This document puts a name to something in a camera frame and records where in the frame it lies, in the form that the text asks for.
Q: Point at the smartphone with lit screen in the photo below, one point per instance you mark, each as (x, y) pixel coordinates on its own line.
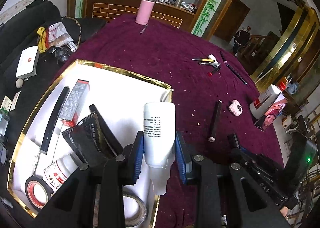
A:
(273, 111)

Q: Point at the black marker white cap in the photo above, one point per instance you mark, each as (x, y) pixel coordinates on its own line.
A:
(215, 121)

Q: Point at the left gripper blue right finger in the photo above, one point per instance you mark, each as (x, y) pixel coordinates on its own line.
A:
(184, 160)

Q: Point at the white pill bottle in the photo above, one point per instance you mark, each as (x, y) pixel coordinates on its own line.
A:
(59, 171)

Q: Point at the black tape roll red core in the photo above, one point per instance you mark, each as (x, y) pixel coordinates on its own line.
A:
(38, 192)

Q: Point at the black leather sofa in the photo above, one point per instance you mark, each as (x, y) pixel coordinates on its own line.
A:
(17, 34)

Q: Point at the black gold lipstick tube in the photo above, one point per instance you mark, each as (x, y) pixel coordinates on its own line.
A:
(111, 140)

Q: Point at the yellow black pen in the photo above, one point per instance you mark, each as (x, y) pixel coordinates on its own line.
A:
(203, 60)

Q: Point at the white plastic bag red print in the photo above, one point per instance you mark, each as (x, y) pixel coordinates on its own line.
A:
(58, 35)

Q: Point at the white box red logo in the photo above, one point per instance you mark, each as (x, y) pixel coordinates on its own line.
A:
(28, 61)

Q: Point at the thick black marker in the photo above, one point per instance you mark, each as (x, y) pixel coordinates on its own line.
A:
(53, 120)

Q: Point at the black tape roll white core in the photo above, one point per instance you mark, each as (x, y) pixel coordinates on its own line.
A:
(135, 209)

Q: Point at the person right hand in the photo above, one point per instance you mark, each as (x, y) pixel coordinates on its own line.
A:
(284, 210)

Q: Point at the white powder puff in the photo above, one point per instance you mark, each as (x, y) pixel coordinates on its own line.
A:
(235, 108)

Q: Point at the black foil snack packet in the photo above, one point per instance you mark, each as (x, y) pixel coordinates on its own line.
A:
(88, 142)

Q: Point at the small beige ball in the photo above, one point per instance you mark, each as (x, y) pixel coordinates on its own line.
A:
(19, 83)

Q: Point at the long silver red box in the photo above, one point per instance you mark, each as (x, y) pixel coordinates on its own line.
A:
(73, 105)

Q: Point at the white spray bottle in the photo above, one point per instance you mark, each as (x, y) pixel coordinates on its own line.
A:
(159, 138)

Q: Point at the yellow cloth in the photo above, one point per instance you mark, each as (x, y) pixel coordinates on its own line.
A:
(41, 40)

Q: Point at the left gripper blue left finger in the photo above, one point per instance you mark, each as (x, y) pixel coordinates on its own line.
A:
(134, 153)

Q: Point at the white jug red cap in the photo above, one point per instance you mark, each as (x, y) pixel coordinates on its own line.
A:
(260, 105)

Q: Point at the pink thermos bottle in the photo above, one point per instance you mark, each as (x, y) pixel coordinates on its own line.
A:
(144, 12)

